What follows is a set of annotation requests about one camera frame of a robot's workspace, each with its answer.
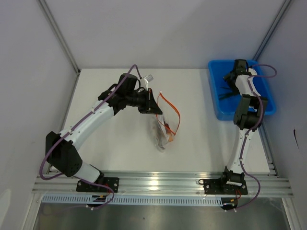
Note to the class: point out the toy fish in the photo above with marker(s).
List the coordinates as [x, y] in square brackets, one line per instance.
[158, 136]

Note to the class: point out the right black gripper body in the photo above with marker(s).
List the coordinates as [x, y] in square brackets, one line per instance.
[230, 83]

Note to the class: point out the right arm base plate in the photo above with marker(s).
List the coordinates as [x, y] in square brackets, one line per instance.
[218, 187]

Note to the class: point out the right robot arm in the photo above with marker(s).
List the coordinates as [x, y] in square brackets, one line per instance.
[248, 118]

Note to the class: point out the frame post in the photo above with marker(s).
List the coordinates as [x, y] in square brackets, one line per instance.
[58, 34]
[285, 6]

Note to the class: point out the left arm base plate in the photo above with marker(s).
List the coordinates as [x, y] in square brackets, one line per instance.
[102, 185]

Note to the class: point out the toy meat slice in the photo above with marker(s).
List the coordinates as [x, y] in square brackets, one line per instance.
[170, 135]

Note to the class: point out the left frame post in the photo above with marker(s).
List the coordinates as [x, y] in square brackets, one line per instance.
[58, 34]

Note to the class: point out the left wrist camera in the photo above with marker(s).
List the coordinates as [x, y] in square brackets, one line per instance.
[146, 80]

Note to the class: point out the clear zip top bag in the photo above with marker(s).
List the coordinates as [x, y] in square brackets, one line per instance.
[170, 113]

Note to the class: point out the right frame post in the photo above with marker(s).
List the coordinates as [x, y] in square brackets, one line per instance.
[285, 6]

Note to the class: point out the blue plastic bin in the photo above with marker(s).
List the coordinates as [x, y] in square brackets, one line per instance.
[224, 101]

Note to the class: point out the slotted cable duct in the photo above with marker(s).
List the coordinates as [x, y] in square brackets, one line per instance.
[133, 200]

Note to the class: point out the aluminium rail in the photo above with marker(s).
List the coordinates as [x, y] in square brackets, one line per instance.
[168, 184]

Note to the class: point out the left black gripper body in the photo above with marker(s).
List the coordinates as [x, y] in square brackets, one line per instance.
[140, 101]

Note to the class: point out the toy green onion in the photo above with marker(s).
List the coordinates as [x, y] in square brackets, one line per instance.
[227, 93]

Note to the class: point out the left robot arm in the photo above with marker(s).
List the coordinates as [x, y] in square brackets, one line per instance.
[62, 148]

